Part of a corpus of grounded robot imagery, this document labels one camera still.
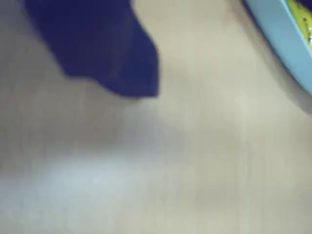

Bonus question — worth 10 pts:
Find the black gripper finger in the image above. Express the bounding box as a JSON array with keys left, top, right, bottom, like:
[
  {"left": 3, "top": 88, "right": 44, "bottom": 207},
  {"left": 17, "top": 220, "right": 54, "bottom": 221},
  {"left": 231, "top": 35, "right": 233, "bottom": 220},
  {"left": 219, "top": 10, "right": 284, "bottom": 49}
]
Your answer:
[
  {"left": 109, "top": 0, "right": 160, "bottom": 98},
  {"left": 24, "top": 0, "right": 130, "bottom": 90}
]

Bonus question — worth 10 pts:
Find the light blue plate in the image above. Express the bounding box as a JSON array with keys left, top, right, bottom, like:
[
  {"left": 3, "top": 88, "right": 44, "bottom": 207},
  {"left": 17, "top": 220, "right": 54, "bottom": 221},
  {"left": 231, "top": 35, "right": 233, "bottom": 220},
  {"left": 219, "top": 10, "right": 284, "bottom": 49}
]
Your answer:
[{"left": 242, "top": 0, "right": 312, "bottom": 96}]

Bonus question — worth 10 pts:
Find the yellow coffee stick packet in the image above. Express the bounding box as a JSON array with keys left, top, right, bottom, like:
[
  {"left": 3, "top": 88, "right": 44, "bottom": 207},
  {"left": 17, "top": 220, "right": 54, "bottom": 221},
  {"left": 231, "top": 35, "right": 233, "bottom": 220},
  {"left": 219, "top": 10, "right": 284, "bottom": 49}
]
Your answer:
[{"left": 285, "top": 0, "right": 312, "bottom": 47}]

